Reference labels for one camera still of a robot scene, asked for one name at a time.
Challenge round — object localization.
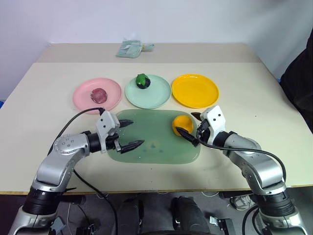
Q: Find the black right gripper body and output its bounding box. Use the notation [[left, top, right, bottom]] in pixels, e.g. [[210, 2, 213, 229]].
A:
[[195, 119, 214, 144]]

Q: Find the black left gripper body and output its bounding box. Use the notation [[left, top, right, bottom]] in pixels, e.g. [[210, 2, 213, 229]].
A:
[[106, 127, 123, 154]]

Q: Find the yellow toy item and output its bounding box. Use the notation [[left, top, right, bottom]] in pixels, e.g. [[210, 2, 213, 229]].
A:
[[172, 115, 194, 137]]

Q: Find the yellow plate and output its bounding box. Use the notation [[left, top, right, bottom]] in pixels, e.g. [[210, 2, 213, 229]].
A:
[[171, 73, 220, 109]]

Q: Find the pink toy item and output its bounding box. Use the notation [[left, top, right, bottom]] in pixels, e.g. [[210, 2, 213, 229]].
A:
[[89, 88, 108, 105]]

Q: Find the pink plate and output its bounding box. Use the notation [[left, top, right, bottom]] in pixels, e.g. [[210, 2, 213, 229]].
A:
[[72, 77, 122, 115]]

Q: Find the mint green plate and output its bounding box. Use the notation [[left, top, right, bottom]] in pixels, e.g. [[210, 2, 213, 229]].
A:
[[125, 74, 172, 110]]

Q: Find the green toy item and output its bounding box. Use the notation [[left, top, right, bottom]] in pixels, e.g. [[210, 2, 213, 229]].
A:
[[134, 73, 151, 89]]

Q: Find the translucent green tray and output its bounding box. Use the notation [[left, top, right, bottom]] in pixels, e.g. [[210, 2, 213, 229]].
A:
[[107, 109, 201, 165]]

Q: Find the dark rounded shape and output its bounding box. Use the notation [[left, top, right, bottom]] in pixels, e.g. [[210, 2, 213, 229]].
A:
[[117, 194, 145, 235], [170, 195, 209, 235]]

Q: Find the clear plastic bag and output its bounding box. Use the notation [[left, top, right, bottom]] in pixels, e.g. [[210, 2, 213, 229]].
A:
[[115, 40, 143, 59]]

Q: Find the grey white sneaker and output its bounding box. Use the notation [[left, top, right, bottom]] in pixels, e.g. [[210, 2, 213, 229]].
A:
[[231, 194, 255, 210]]

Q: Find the black clothed bystander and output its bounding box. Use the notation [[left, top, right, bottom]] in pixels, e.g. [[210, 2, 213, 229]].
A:
[[278, 31, 313, 135]]

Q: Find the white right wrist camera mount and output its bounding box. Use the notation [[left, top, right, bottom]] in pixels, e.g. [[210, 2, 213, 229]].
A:
[[199, 105, 227, 143]]

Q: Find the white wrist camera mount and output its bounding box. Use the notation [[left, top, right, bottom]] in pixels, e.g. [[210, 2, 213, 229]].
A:
[[199, 105, 227, 143], [95, 110, 121, 154]]

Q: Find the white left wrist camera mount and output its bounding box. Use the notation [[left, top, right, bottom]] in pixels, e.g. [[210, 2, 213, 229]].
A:
[[95, 110, 121, 154]]

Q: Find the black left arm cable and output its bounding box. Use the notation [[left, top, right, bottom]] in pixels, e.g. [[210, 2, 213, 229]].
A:
[[47, 107, 119, 235]]

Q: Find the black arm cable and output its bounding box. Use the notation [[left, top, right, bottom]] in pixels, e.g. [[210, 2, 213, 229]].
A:
[[197, 133, 287, 187], [47, 107, 119, 235]]

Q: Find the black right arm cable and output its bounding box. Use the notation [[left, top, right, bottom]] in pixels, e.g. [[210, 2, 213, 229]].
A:
[[197, 133, 287, 187]]

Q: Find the black metal bracket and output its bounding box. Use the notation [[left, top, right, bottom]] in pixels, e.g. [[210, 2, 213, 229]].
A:
[[209, 215, 236, 235]]

